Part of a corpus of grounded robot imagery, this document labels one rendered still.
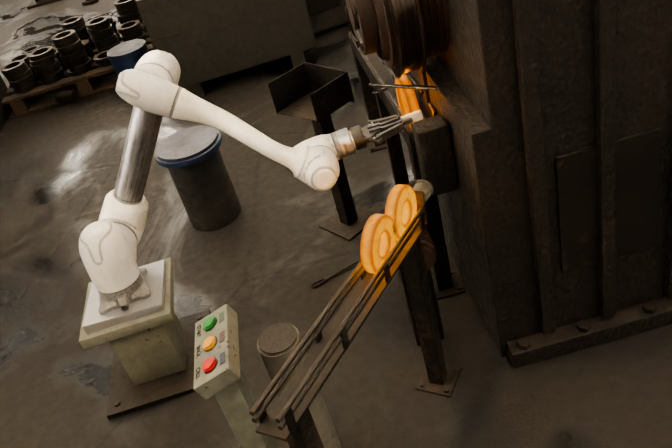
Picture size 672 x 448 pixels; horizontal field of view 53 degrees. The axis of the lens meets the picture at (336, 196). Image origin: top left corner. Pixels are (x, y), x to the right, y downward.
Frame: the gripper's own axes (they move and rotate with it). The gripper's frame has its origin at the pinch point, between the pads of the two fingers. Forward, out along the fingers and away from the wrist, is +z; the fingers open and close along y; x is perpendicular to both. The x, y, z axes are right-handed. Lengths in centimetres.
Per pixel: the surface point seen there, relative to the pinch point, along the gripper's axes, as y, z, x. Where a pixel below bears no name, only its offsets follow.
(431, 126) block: 18.2, 2.8, 5.3
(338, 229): -53, -40, -71
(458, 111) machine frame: 26.7, 9.9, 11.9
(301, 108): -60, -35, -12
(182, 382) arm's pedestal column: 13, -109, -63
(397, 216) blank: 48, -16, 1
